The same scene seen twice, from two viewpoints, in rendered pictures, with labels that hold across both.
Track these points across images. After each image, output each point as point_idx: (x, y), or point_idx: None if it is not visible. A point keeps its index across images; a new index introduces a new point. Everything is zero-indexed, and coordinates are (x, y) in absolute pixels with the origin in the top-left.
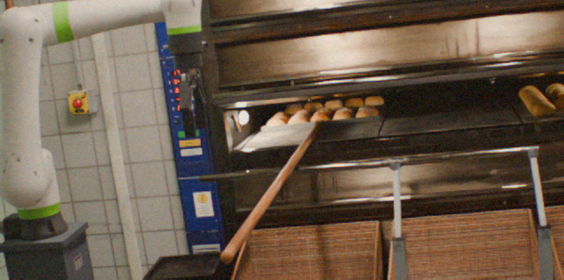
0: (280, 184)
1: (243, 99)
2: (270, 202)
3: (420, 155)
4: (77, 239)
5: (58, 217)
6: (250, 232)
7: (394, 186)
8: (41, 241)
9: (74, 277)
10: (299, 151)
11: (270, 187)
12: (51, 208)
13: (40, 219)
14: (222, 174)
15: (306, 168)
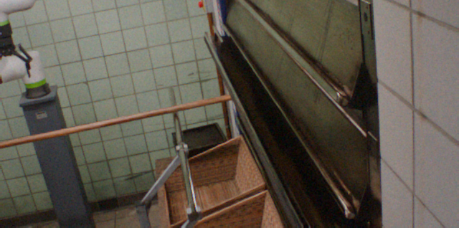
0: (102, 124)
1: (206, 44)
2: (67, 133)
3: (183, 155)
4: (43, 103)
5: (33, 89)
6: (5, 146)
7: (168, 166)
8: (22, 99)
9: (34, 122)
10: (197, 102)
11: (86, 124)
12: (28, 84)
13: (26, 88)
14: (169, 94)
15: (173, 117)
